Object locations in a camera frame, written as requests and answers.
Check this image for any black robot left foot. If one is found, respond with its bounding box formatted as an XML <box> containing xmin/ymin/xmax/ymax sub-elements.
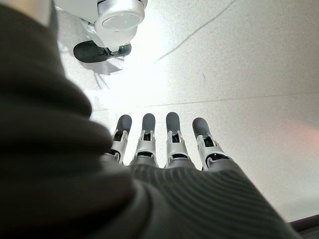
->
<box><xmin>73</xmin><ymin>41</ymin><xmax>132</xmax><ymax>63</ymax></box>

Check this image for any white robot left leg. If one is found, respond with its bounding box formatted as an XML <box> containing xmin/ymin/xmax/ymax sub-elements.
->
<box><xmin>53</xmin><ymin>0</ymin><xmax>146</xmax><ymax>52</ymax></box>

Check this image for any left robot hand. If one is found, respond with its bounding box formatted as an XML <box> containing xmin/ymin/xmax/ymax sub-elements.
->
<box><xmin>0</xmin><ymin>4</ymin><xmax>302</xmax><ymax>239</ymax></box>

